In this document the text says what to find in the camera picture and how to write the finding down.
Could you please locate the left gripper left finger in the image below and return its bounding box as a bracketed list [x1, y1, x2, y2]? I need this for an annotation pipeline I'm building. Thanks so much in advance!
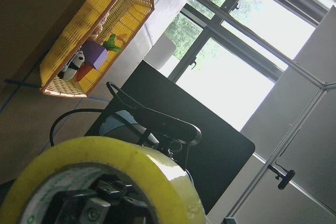
[49, 189, 111, 223]

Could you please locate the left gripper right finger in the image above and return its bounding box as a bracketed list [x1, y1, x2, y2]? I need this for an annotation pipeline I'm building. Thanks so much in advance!
[90, 174, 150, 223]

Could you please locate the yellow tape roll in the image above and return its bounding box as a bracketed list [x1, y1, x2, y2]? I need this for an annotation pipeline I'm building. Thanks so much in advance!
[1, 136, 206, 223]

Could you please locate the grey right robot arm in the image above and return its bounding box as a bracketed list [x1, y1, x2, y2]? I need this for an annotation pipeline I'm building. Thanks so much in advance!
[99, 110, 146, 143]

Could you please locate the yellow plastic basket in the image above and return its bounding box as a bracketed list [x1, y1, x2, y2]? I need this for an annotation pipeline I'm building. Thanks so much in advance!
[40, 0, 154, 98]

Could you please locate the black monitor panel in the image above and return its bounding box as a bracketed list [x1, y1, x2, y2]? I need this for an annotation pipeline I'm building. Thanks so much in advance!
[87, 61, 255, 212]

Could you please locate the toy panda figure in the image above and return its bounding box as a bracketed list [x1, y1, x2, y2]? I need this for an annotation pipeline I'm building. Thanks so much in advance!
[57, 50, 85, 80]

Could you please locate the toy carrot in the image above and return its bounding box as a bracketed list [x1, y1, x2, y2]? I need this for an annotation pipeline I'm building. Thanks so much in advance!
[76, 34, 122, 82]

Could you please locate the purple foam block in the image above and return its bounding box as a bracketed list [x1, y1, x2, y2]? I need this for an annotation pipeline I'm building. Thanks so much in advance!
[81, 41, 108, 70]

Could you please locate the toy croissant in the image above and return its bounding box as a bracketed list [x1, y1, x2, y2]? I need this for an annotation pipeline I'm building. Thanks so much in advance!
[88, 13, 109, 41]

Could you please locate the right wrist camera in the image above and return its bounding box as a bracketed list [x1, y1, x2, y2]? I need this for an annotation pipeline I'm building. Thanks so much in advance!
[106, 82, 202, 156]

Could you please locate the black right camera cable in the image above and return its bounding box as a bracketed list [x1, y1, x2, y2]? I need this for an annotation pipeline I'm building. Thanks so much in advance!
[49, 81, 148, 147]

